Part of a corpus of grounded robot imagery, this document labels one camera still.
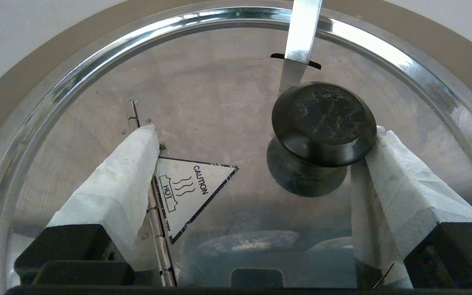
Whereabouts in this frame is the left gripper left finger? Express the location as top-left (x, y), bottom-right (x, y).
top-left (13, 124), bottom-right (161, 287)

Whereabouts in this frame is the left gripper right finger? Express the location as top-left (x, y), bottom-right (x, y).
top-left (350, 125), bottom-right (472, 288)

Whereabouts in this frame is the hinged steel lid black knob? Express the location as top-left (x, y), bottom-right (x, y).
top-left (0, 6), bottom-right (472, 287)

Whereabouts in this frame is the steel ladle hooked handle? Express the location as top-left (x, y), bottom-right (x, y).
top-left (284, 0), bottom-right (323, 65)

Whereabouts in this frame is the bronze round well collar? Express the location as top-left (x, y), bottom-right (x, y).
top-left (0, 0), bottom-right (472, 172)

